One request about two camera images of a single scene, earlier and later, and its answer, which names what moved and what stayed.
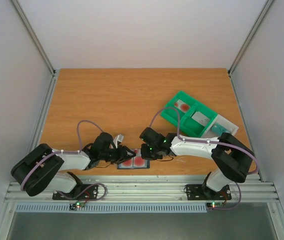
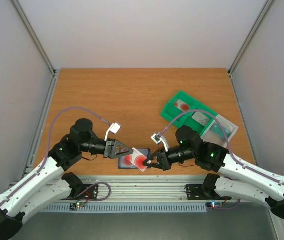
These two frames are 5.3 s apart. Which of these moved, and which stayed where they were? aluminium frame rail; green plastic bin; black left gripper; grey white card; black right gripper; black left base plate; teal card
Moved: black left gripper; black right gripper
Stayed: aluminium frame rail; teal card; black left base plate; green plastic bin; grey white card
